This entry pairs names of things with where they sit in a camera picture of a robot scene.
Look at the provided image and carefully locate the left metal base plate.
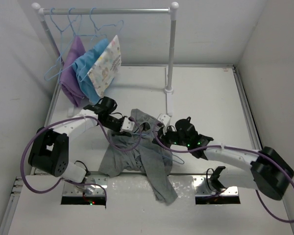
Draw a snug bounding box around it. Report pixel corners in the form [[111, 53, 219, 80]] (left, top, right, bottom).
[[61, 174, 108, 206]]

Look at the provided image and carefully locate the metal base plate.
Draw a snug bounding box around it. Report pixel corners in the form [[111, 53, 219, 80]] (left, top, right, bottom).
[[61, 174, 108, 206], [193, 175, 241, 205]]

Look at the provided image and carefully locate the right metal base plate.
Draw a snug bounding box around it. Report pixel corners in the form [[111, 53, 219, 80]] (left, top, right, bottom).
[[193, 175, 241, 205]]

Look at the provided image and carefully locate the white metal clothes rack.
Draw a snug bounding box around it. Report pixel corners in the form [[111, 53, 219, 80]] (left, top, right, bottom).
[[31, 2, 179, 117]]

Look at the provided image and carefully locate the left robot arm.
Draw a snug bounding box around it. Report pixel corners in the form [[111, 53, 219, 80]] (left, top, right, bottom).
[[28, 97, 134, 184]]

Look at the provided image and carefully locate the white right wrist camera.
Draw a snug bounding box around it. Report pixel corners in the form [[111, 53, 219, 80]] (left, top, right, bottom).
[[157, 114, 171, 127]]

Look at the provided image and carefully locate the white patterned hanging shirt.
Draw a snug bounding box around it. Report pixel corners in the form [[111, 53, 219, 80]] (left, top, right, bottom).
[[87, 35, 122, 98]]

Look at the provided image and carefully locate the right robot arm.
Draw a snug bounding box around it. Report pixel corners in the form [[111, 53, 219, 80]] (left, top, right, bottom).
[[154, 114, 294, 201]]

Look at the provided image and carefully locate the purple hanging shirt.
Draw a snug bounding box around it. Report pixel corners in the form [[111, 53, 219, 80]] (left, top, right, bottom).
[[59, 36, 85, 107]]

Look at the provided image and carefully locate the grey t shirt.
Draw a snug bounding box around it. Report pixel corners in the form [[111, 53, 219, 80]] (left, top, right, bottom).
[[98, 109, 177, 205]]

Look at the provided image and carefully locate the blue hanger under purple shirt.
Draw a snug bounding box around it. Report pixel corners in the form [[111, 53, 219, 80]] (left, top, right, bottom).
[[67, 7, 98, 37]]

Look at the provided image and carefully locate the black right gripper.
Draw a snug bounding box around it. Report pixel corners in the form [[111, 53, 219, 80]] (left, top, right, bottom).
[[152, 123, 190, 150]]

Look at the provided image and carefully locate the blue hanging shirt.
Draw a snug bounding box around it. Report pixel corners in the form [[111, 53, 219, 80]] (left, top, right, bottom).
[[72, 38, 110, 105]]

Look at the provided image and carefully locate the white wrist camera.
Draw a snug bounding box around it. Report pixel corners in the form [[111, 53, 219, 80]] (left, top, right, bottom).
[[120, 117, 135, 134], [157, 114, 171, 127]]

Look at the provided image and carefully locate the light blue wire hanger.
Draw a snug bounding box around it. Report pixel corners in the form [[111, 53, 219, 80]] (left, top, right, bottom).
[[132, 121, 185, 165]]

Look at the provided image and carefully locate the empty light blue hanger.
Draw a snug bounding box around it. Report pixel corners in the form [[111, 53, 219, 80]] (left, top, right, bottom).
[[44, 8, 76, 81]]

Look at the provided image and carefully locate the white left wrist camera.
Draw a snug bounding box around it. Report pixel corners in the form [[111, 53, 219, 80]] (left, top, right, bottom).
[[120, 117, 135, 134]]

